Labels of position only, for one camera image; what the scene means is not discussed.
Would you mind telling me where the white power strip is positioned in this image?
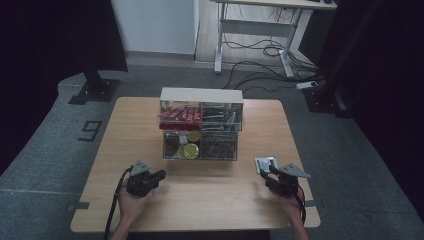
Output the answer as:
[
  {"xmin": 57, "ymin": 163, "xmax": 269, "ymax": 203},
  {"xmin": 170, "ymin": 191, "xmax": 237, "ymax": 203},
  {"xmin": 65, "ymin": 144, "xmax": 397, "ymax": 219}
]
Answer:
[{"xmin": 295, "ymin": 80, "xmax": 319, "ymax": 91}]

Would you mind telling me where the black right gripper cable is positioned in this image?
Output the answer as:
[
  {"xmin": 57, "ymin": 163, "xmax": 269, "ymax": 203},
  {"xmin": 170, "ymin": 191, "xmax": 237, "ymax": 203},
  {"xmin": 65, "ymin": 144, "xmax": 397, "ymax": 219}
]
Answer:
[{"xmin": 295, "ymin": 184, "xmax": 308, "ymax": 224}]

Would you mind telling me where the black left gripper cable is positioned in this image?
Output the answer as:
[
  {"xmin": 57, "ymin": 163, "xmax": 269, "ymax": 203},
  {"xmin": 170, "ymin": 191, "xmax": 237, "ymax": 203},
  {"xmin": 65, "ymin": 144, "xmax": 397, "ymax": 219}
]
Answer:
[{"xmin": 103, "ymin": 166, "xmax": 134, "ymax": 240}]

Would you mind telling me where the black curtain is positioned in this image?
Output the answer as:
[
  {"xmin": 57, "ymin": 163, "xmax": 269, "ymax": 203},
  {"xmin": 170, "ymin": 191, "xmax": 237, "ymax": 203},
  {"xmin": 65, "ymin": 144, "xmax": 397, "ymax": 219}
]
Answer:
[
  {"xmin": 0, "ymin": 0, "xmax": 129, "ymax": 174},
  {"xmin": 298, "ymin": 0, "xmax": 424, "ymax": 221}
]

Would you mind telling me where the clear acrylic organizer box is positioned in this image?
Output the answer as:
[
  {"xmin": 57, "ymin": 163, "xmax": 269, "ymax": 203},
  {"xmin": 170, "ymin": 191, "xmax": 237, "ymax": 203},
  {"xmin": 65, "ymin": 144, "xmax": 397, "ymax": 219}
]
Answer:
[{"xmin": 158, "ymin": 87, "xmax": 245, "ymax": 162}]

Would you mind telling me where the long black floor cable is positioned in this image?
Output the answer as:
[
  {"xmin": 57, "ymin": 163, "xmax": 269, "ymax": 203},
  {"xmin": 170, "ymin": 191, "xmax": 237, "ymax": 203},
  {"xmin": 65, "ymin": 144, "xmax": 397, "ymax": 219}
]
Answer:
[{"xmin": 222, "ymin": 60, "xmax": 321, "ymax": 94}]

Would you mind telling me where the person's right hand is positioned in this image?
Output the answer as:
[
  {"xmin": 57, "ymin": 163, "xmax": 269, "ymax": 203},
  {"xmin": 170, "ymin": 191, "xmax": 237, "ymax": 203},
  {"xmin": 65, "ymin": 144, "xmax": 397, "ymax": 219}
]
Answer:
[{"xmin": 279, "ymin": 184, "xmax": 306, "ymax": 226}]

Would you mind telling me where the silver foil packet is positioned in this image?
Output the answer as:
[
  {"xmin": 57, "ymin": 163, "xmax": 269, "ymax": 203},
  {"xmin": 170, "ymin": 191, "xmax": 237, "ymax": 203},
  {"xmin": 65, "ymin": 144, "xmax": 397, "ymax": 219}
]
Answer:
[{"xmin": 254, "ymin": 156, "xmax": 279, "ymax": 175}]

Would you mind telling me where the black equipment base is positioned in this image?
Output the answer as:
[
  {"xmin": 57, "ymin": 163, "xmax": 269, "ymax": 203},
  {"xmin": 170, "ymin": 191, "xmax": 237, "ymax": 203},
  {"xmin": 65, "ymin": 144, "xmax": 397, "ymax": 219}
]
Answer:
[{"xmin": 303, "ymin": 84, "xmax": 354, "ymax": 119}]

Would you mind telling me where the stack of red packets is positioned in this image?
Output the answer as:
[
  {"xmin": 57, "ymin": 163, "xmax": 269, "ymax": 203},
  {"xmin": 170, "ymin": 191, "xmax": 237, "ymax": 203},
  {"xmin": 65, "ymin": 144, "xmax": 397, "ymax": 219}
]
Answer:
[{"xmin": 158, "ymin": 105, "xmax": 203, "ymax": 132}]

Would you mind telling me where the yellow lid cup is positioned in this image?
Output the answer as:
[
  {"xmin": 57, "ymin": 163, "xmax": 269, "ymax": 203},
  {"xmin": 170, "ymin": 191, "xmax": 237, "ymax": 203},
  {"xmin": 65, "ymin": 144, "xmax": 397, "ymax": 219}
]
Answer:
[
  {"xmin": 179, "ymin": 143, "xmax": 201, "ymax": 160},
  {"xmin": 185, "ymin": 130, "xmax": 203, "ymax": 144}
]

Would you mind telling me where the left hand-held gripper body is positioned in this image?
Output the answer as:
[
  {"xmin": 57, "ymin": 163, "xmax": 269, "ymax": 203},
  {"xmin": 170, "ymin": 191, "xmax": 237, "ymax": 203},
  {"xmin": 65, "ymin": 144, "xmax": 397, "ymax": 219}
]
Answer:
[{"xmin": 125, "ymin": 160, "xmax": 158, "ymax": 198}]

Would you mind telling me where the person's left hand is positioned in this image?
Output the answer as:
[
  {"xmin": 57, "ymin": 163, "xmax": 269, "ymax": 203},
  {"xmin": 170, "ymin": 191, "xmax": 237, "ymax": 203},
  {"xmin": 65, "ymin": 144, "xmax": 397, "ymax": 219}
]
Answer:
[{"xmin": 118, "ymin": 178, "xmax": 156, "ymax": 225}]

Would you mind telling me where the brown packet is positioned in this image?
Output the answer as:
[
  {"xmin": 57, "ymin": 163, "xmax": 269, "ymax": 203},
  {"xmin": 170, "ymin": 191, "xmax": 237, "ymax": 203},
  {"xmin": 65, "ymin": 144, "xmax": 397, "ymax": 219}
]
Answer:
[{"xmin": 163, "ymin": 133, "xmax": 181, "ymax": 158}]

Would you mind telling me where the coiled black floor cable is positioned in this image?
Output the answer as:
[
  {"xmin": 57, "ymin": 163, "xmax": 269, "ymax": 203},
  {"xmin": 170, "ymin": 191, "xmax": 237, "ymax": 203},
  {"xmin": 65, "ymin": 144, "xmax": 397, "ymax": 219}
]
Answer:
[{"xmin": 223, "ymin": 33, "xmax": 318, "ymax": 73}]

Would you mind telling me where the white metal frame desk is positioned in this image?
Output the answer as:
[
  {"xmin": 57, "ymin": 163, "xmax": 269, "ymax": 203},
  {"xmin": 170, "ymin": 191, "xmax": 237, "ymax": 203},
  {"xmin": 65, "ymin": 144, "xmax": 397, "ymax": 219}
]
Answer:
[{"xmin": 209, "ymin": 0, "xmax": 338, "ymax": 79}]

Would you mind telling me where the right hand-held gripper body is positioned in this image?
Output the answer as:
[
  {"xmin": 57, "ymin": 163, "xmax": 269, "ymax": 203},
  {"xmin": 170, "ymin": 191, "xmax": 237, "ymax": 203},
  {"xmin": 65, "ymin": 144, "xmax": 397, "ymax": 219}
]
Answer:
[{"xmin": 270, "ymin": 163, "xmax": 312, "ymax": 198}]

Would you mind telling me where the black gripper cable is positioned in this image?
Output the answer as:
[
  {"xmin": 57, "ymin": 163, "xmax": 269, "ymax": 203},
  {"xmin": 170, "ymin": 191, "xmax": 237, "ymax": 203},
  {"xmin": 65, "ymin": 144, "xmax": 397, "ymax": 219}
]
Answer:
[
  {"xmin": 295, "ymin": 184, "xmax": 308, "ymax": 224},
  {"xmin": 103, "ymin": 166, "xmax": 134, "ymax": 240}
]

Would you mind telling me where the pile of dark small packets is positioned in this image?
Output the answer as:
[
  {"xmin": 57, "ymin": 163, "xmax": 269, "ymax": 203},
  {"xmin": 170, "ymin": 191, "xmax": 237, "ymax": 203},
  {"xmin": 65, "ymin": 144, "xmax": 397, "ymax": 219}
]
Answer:
[{"xmin": 200, "ymin": 133, "xmax": 238, "ymax": 160}]

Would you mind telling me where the stack of dark long packets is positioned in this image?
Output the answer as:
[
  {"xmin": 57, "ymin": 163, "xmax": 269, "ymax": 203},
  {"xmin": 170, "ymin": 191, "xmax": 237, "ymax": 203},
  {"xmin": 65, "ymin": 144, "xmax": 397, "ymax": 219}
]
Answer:
[{"xmin": 201, "ymin": 106, "xmax": 243, "ymax": 132}]

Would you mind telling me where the black stand with base plate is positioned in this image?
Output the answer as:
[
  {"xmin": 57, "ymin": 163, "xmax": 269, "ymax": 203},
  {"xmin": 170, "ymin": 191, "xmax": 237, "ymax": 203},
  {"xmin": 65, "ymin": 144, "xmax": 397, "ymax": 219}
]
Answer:
[{"xmin": 68, "ymin": 64, "xmax": 121, "ymax": 105}]

